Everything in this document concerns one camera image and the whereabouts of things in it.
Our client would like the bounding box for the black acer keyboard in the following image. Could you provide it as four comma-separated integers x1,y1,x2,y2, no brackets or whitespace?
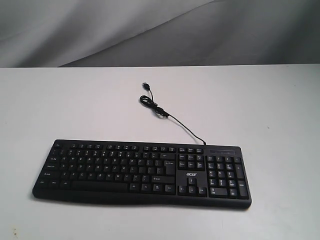
32,139,252,209

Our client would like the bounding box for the grey backdrop cloth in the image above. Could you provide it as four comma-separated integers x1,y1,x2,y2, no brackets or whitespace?
0,0,320,68

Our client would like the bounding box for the black keyboard usb cable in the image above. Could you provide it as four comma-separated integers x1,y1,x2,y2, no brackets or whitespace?
138,81,207,146

